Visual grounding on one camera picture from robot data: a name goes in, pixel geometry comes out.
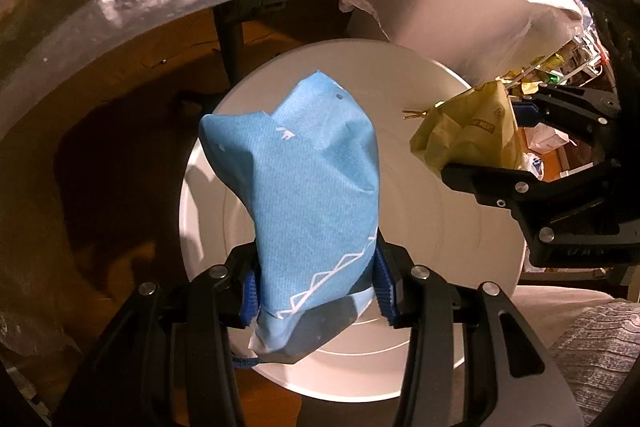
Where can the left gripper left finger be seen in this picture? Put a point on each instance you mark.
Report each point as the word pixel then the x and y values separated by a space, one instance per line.
pixel 160 333

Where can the yellow wrapper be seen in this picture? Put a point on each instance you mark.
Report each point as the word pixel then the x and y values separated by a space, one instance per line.
pixel 476 127

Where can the grey knitted cloth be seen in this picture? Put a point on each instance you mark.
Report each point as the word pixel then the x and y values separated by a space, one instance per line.
pixel 596 354

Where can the white round trash bin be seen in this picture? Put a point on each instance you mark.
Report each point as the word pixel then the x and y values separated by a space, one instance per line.
pixel 466 243

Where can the blue paper wrapper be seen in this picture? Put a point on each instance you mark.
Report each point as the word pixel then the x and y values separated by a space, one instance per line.
pixel 308 176

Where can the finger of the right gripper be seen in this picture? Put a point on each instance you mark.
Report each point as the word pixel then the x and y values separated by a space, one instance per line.
pixel 580 204
pixel 584 114

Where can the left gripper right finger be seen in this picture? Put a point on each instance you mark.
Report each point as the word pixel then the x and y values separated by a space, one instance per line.
pixel 510 378

